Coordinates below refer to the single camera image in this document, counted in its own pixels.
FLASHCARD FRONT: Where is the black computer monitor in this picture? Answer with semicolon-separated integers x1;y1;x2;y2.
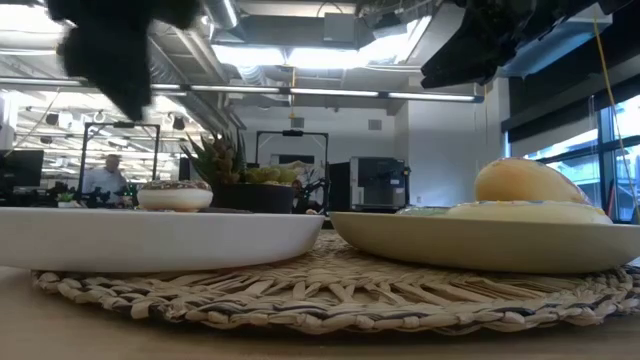
0;149;45;190

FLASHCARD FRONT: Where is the beige plate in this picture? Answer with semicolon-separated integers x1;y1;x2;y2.
329;210;640;275

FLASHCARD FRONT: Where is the black robot rig frame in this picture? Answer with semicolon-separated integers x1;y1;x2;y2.
77;122;162;206
255;129;330;211

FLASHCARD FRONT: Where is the chocolate frosted sprinkled donut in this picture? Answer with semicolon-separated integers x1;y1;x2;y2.
136;179;215;213

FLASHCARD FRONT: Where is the pink frosted donut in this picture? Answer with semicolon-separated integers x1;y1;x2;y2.
473;157;594;206

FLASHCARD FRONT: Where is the white plate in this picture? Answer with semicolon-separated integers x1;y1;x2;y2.
0;207;326;274

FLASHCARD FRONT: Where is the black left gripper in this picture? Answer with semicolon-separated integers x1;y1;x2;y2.
47;0;201;122

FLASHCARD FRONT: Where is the yellow hanging cable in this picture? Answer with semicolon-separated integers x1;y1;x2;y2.
593;17;640;211

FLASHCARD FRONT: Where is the round woven straw placemat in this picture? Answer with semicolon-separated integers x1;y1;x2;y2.
30;230;640;335

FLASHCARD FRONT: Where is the long ceiling light strip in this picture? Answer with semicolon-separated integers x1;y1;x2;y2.
0;77;485;104

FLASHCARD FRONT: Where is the grey ceiling box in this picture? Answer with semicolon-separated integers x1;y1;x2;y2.
322;12;357;44

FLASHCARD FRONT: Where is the silver ventilation duct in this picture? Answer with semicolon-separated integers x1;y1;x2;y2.
202;0;241;31

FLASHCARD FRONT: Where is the silver and black appliance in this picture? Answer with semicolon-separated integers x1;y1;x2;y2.
349;155;412;211

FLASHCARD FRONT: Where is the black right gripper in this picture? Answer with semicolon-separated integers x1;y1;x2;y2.
419;0;604;90

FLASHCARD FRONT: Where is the green frosted donut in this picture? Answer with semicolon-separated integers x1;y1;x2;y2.
396;205;452;218

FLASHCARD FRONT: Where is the person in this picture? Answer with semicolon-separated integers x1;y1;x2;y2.
82;153;129;206

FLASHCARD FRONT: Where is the succulent plant in black pot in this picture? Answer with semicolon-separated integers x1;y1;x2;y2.
179;130;301;215

